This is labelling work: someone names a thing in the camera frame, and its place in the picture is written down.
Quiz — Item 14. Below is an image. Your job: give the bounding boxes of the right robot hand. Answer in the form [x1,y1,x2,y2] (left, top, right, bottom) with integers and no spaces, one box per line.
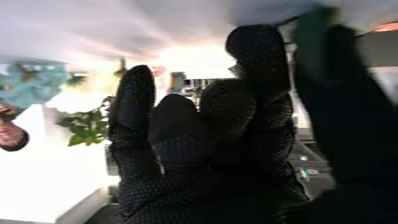
[105,23,398,224]

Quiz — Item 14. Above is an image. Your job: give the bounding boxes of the green plant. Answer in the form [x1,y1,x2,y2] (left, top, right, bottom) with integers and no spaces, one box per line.
[55,95,115,148]

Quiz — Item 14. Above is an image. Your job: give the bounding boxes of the person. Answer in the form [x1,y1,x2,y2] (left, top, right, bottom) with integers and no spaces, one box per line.
[0,101,32,153]

